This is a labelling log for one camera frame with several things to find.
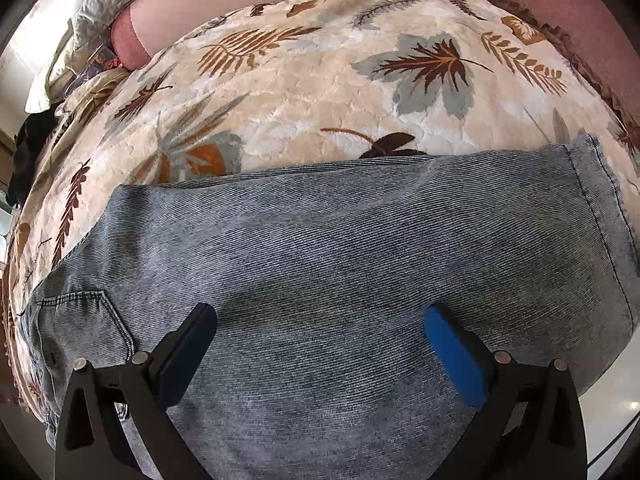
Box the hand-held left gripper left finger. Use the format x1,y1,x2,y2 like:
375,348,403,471
54,302,218,480

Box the blue denim pants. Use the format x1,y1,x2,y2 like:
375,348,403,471
27,132,640,480

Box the pink sofa backrest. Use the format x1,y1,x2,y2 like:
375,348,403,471
450,0,640,126

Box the cream pillow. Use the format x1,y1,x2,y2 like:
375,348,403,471
25,15,86,113

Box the purple patterned cloth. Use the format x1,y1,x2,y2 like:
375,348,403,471
75,45,121,86

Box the leaf print blanket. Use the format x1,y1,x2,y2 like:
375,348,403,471
0,0,640,426

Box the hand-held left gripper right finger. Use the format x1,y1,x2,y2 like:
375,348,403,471
424,303,587,480

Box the black crumpled cloth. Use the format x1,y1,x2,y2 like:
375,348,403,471
12,110,61,206

